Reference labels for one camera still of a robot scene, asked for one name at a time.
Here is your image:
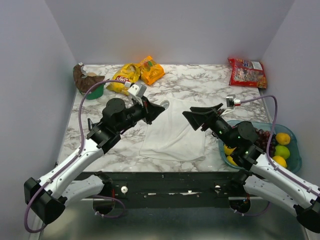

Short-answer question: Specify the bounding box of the yellow lemon back right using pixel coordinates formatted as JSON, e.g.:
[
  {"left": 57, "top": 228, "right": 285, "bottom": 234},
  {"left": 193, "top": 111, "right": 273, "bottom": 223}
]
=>
[{"left": 275, "top": 132, "right": 291, "bottom": 146}]

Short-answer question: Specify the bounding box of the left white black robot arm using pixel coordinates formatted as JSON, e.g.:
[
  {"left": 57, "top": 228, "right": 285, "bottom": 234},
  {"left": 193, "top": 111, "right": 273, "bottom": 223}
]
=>
[{"left": 24, "top": 96, "right": 165, "bottom": 225}]

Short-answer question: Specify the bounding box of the green lime toy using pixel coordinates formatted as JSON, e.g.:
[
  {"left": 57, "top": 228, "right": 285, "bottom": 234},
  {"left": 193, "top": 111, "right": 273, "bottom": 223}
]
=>
[{"left": 274, "top": 145, "right": 291, "bottom": 160}]

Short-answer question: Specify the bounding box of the yellow lemon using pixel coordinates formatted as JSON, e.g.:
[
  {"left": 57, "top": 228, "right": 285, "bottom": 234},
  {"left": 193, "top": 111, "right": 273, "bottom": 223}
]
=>
[
  {"left": 275, "top": 132, "right": 291, "bottom": 146},
  {"left": 272, "top": 155, "right": 288, "bottom": 168},
  {"left": 226, "top": 155, "right": 238, "bottom": 166}
]

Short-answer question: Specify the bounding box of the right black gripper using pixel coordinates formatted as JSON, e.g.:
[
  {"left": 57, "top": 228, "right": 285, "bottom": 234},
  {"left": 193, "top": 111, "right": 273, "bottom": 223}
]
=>
[{"left": 182, "top": 103, "right": 237, "bottom": 149}]

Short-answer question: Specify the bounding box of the white cloth garment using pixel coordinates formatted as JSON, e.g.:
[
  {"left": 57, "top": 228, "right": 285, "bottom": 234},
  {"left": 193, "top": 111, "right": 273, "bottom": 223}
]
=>
[{"left": 139, "top": 91, "right": 206, "bottom": 162}]

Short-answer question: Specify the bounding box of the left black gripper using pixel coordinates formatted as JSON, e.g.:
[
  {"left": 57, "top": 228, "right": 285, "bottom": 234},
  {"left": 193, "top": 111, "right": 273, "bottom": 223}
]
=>
[{"left": 116, "top": 96, "right": 165, "bottom": 133}]

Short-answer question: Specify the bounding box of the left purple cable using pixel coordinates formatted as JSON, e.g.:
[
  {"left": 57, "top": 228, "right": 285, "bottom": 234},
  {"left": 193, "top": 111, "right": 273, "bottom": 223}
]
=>
[{"left": 23, "top": 79, "right": 131, "bottom": 234}]

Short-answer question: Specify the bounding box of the green bowl with brown paper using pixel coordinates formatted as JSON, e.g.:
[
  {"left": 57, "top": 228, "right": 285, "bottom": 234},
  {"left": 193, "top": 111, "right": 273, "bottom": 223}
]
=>
[{"left": 72, "top": 62, "right": 105, "bottom": 100}]

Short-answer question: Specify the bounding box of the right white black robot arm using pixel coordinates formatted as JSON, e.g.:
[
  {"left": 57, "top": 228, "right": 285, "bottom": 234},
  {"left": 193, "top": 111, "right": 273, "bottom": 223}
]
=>
[{"left": 182, "top": 104, "right": 320, "bottom": 233}]

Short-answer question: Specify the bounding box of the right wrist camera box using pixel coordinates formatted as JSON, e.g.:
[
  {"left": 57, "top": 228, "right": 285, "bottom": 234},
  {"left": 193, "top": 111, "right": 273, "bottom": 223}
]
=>
[{"left": 223, "top": 94, "right": 241, "bottom": 115}]

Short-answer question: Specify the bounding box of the black brooch display box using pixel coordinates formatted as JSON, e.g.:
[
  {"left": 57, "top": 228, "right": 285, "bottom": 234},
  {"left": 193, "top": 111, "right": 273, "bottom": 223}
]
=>
[{"left": 87, "top": 118, "right": 95, "bottom": 131}]

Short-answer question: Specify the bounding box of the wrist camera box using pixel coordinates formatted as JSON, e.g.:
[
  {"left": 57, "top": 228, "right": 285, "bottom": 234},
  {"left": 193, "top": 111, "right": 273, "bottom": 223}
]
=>
[
  {"left": 124, "top": 81, "right": 147, "bottom": 106},
  {"left": 223, "top": 94, "right": 241, "bottom": 115}
]

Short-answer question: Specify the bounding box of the dark purple grape bunch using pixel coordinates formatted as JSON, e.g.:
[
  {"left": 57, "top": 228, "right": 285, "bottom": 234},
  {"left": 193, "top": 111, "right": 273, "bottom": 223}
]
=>
[{"left": 254, "top": 128, "right": 278, "bottom": 151}]

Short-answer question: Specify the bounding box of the aluminium frame profile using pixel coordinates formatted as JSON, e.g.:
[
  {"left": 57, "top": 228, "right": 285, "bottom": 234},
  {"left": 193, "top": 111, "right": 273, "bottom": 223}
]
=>
[{"left": 26, "top": 199, "right": 311, "bottom": 240}]

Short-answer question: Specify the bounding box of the teal plastic fruit basket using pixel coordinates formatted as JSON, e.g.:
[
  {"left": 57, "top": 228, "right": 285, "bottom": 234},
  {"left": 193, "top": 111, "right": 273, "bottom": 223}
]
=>
[{"left": 218, "top": 120, "right": 302, "bottom": 174}]

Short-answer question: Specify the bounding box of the yellow fruit front left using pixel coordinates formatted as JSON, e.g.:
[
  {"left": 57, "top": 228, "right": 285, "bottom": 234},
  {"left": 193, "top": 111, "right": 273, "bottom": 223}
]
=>
[{"left": 223, "top": 145, "right": 236, "bottom": 156}]

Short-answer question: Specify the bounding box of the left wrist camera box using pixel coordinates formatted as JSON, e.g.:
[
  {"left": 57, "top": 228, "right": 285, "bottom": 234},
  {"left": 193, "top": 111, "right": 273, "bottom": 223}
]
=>
[{"left": 124, "top": 81, "right": 147, "bottom": 106}]

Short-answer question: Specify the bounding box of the yellow chips bag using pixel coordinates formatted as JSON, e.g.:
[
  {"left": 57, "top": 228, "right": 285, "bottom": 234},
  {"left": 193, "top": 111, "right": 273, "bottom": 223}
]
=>
[{"left": 106, "top": 63, "right": 141, "bottom": 96}]

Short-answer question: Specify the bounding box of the yellow lemon front right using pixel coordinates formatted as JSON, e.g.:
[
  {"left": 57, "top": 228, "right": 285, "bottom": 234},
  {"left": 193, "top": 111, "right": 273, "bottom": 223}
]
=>
[{"left": 272, "top": 155, "right": 288, "bottom": 168}]

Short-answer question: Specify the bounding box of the red snack bag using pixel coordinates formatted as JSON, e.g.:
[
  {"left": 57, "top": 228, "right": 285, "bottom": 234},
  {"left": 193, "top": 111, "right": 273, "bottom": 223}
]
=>
[{"left": 228, "top": 57, "right": 268, "bottom": 89}]

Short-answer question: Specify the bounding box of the orange snack bag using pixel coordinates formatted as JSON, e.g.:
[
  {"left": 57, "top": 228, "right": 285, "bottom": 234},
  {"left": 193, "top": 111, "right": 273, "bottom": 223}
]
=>
[{"left": 136, "top": 56, "right": 165, "bottom": 86}]

